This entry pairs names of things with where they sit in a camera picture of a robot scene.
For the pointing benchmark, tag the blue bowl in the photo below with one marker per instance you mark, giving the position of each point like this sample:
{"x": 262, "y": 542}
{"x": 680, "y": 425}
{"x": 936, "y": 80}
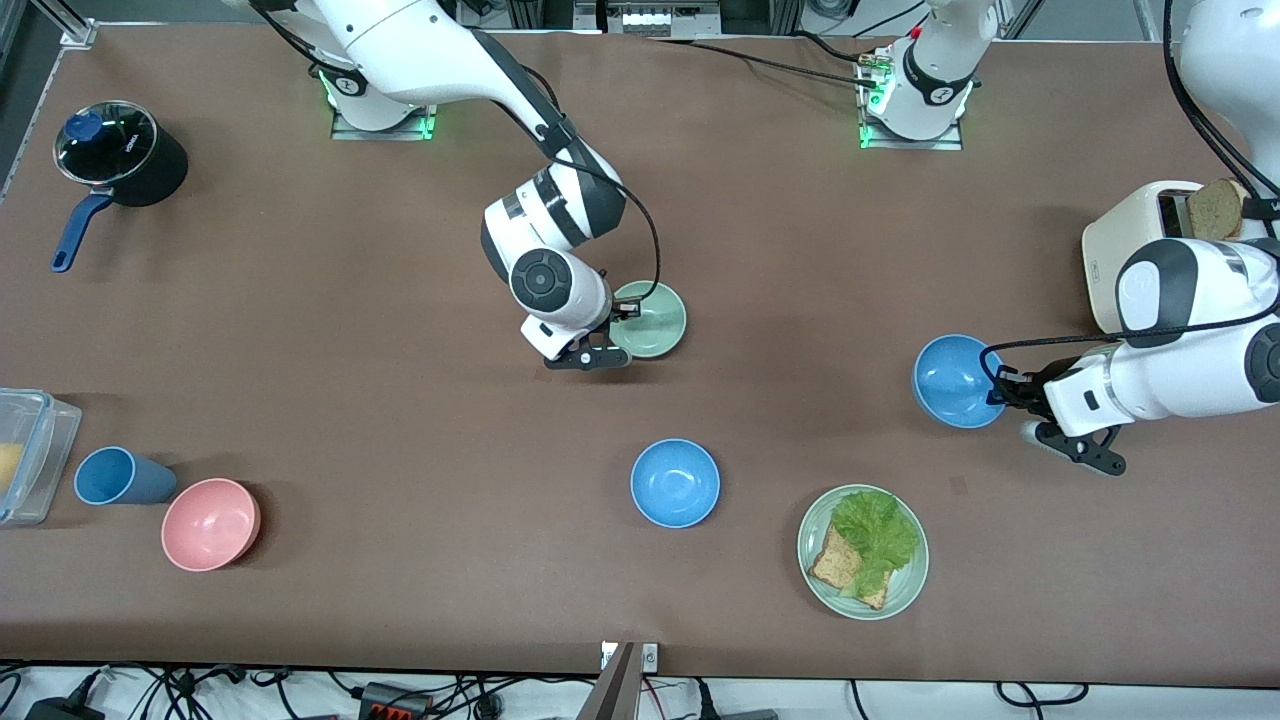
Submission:
{"x": 675, "y": 483}
{"x": 950, "y": 382}

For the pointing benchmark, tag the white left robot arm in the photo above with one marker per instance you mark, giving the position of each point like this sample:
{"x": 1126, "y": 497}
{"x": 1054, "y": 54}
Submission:
{"x": 1180, "y": 380}

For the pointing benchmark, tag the aluminium frame corner bracket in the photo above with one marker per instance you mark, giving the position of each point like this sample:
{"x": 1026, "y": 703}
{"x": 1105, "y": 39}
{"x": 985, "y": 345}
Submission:
{"x": 78, "y": 33}

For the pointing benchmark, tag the green bowl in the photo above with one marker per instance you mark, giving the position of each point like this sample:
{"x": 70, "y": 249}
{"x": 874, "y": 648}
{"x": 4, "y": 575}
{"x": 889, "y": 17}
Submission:
{"x": 660, "y": 322}

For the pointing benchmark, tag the grey power strip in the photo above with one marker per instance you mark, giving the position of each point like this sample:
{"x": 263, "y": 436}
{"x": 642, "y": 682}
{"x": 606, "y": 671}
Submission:
{"x": 650, "y": 18}

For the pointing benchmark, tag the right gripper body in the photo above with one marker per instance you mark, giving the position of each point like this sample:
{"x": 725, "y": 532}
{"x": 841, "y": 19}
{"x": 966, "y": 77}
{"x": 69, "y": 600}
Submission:
{"x": 608, "y": 318}

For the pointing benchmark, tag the glass pot lid blue knob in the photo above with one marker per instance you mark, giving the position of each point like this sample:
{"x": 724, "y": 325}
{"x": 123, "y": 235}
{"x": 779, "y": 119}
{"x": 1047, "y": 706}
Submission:
{"x": 120, "y": 150}

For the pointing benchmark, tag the small metal bracket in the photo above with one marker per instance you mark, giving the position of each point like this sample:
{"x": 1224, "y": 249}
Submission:
{"x": 650, "y": 656}

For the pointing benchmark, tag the yellow food piece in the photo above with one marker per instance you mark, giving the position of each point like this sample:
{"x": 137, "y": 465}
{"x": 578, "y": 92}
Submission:
{"x": 8, "y": 466}

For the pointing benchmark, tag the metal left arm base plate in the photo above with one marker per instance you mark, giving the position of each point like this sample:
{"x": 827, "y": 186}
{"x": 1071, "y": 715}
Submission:
{"x": 950, "y": 143}

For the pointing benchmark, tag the blue cup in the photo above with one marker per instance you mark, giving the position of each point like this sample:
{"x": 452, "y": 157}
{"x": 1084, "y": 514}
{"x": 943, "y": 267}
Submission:
{"x": 120, "y": 477}

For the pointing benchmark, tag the green plate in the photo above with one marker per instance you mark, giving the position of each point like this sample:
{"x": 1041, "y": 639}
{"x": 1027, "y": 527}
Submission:
{"x": 905, "y": 590}

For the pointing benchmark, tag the black orange power adapter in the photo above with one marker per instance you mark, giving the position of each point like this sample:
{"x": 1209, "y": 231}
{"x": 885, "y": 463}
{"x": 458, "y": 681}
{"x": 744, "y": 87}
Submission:
{"x": 395, "y": 702}

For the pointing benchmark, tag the grey camera mount pole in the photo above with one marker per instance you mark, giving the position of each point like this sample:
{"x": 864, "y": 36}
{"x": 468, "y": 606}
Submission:
{"x": 610, "y": 695}

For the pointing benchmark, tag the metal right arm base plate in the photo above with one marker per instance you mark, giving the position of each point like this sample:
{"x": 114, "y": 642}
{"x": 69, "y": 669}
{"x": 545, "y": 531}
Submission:
{"x": 400, "y": 130}

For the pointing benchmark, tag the pink bowl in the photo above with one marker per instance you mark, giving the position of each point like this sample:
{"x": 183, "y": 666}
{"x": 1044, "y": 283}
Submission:
{"x": 210, "y": 524}

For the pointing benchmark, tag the brown bread slice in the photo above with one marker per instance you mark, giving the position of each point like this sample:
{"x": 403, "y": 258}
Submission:
{"x": 832, "y": 562}
{"x": 1215, "y": 208}

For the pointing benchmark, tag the clear plastic food container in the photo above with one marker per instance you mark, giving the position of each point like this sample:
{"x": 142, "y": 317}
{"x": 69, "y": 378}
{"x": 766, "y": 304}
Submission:
{"x": 40, "y": 440}

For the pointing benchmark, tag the green lettuce leaf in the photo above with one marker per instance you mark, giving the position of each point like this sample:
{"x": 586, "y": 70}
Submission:
{"x": 878, "y": 530}

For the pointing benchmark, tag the cream white toaster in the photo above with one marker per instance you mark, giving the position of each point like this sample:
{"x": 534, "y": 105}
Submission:
{"x": 1110, "y": 240}

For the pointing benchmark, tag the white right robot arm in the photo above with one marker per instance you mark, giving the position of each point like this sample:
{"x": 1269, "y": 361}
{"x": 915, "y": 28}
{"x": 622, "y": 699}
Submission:
{"x": 420, "y": 50}

